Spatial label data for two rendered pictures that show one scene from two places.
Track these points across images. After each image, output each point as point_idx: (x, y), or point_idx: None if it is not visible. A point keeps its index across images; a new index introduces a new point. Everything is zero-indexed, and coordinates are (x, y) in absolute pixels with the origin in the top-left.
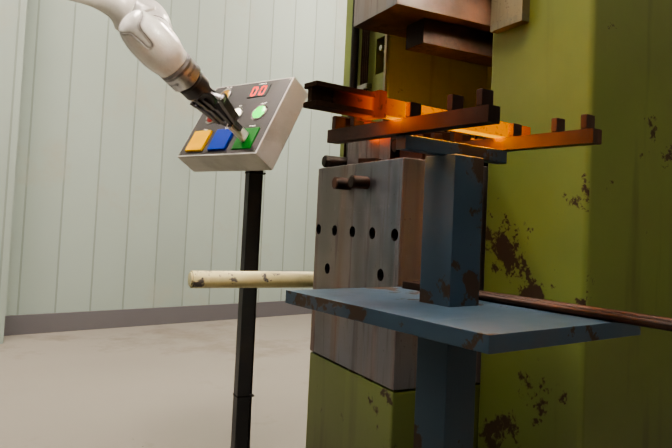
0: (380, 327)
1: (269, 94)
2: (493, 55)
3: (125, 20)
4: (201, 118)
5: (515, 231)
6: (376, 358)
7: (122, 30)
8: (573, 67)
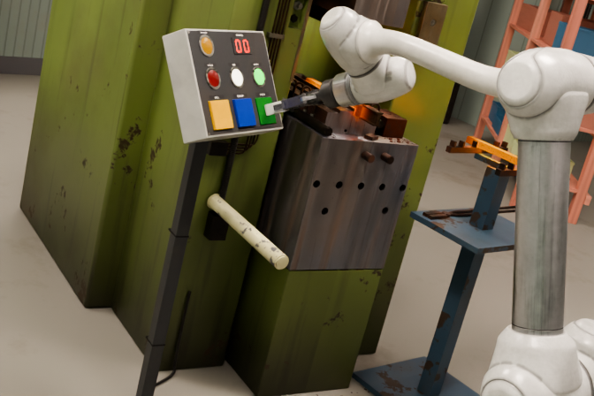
0: (379, 239)
1: (255, 52)
2: None
3: (411, 74)
4: (199, 79)
5: None
6: (371, 256)
7: (411, 86)
8: (445, 87)
